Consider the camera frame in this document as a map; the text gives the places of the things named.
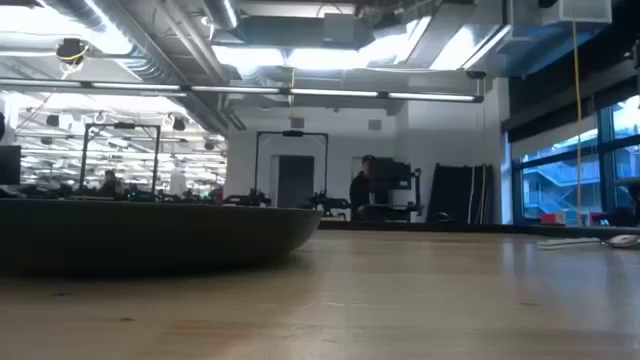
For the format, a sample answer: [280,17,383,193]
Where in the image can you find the black monitor on stand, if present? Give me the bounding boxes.
[371,157,424,221]

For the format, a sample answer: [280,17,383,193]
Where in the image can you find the black ceiling cable reel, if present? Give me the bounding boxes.
[54,37,91,68]

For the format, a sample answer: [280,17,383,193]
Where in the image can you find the round silver air duct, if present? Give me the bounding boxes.
[201,0,240,31]

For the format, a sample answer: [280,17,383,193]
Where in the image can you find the person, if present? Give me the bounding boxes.
[98,169,122,197]
[348,154,377,222]

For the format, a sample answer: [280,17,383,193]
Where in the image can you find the dark round tray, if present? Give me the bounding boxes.
[0,197,323,275]

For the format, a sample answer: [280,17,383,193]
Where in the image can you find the white ceiling box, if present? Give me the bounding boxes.
[541,0,613,26]

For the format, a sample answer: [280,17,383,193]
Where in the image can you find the grey door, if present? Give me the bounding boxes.
[276,154,316,209]

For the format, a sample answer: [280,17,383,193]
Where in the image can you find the dark monitor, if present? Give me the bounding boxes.
[0,144,23,187]

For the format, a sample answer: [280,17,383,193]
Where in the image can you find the white spoon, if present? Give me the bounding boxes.
[537,233,640,250]

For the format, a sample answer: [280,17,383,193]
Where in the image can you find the yellow hanging cable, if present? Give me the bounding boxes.
[570,0,586,227]

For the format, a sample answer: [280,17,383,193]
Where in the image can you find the black leaning panels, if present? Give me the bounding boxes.
[426,162,495,225]

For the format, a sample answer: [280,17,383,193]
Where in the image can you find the black metal frame rig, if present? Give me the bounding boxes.
[253,130,330,207]
[78,122,162,197]

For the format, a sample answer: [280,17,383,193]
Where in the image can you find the long ceiling light strip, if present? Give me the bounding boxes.
[0,76,485,104]

